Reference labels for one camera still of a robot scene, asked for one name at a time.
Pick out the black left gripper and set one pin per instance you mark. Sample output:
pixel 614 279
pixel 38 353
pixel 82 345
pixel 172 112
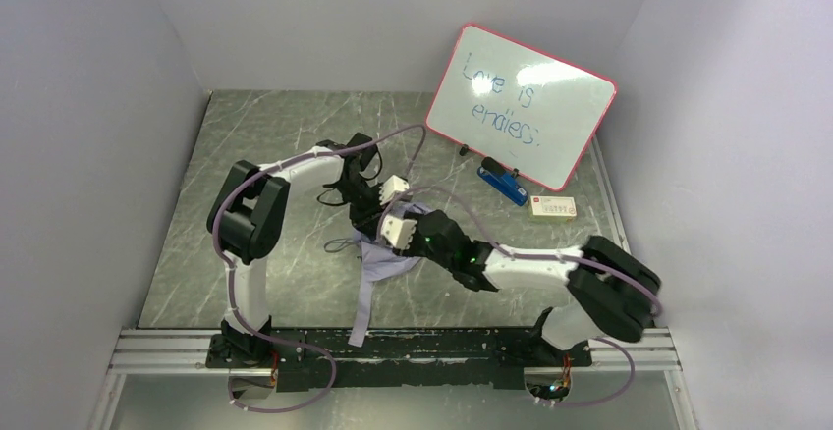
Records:
pixel 363 210

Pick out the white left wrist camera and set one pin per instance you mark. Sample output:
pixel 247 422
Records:
pixel 391 188

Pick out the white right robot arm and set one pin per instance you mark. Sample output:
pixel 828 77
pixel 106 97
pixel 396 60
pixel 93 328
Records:
pixel 614 294

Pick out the lilac folding umbrella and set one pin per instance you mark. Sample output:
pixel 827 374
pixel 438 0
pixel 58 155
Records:
pixel 378 263

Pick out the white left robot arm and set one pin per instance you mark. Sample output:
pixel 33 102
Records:
pixel 247 217

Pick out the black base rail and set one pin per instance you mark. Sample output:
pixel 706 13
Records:
pixel 313 358

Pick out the blue black stapler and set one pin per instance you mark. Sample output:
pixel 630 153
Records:
pixel 502 180

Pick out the aluminium frame rail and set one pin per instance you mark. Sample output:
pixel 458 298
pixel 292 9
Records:
pixel 179 352

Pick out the white staples box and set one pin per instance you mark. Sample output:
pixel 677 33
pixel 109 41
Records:
pixel 546 207

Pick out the red framed whiteboard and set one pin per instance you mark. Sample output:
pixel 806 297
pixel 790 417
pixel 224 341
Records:
pixel 528 110

